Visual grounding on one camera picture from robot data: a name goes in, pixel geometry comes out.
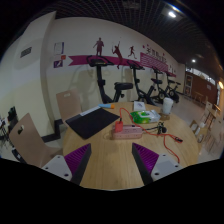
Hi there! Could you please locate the black power cable with plug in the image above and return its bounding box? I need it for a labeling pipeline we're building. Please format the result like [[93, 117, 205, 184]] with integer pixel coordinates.
[[142, 122, 168, 135]]

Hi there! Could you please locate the grey wall sign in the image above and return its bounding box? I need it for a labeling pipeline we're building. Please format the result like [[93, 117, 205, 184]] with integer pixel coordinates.
[[20, 46, 33, 59]]

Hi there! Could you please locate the white wall poster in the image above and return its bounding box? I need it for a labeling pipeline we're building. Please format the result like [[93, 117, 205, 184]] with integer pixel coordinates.
[[53, 41, 65, 56]]

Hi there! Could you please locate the light wooden chair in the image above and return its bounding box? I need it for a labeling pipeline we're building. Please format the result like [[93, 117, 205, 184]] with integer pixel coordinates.
[[8, 112, 64, 168], [55, 89, 83, 125]]

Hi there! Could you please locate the green wet wipes pack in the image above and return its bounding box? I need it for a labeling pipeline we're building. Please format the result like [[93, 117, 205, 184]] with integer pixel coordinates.
[[129, 109, 162, 125]]

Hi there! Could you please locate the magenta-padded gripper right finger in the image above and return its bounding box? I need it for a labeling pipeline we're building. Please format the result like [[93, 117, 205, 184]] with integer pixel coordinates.
[[131, 142, 184, 186]]

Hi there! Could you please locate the blue and orange tube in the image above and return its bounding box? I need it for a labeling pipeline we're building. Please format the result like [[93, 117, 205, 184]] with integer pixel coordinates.
[[98, 103, 116, 110]]

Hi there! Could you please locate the magenta wall banner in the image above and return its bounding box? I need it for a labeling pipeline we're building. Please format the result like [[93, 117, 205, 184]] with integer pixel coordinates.
[[68, 51, 177, 78]]

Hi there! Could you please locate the black folio case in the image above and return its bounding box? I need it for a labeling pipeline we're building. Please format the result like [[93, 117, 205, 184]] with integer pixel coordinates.
[[65, 105, 121, 140]]

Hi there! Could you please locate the red charging cable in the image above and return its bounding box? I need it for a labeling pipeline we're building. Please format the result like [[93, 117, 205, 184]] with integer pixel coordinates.
[[118, 107, 184, 164]]

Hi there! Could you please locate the small white box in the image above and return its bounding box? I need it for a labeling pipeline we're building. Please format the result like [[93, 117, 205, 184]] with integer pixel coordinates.
[[133, 100, 147, 112]]

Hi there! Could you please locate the group of wooden chairs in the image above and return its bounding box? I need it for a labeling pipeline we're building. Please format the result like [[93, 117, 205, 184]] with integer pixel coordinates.
[[189, 99, 224, 155]]

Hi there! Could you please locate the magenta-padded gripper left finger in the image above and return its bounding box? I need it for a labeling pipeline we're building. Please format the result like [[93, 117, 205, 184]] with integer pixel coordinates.
[[41, 143, 92, 186]]

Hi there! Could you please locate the white paper cup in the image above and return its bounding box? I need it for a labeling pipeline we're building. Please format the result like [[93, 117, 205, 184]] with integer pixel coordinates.
[[161, 97, 175, 116]]

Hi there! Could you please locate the purple wall poster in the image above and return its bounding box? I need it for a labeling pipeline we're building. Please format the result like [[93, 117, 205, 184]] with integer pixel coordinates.
[[53, 59, 64, 69]]

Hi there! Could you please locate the row of black exercise bikes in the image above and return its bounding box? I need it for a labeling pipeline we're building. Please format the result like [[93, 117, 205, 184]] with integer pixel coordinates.
[[86, 54, 183, 106]]

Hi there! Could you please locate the red charger block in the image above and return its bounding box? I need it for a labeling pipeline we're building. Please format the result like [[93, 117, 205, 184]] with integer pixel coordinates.
[[114, 121, 125, 134]]

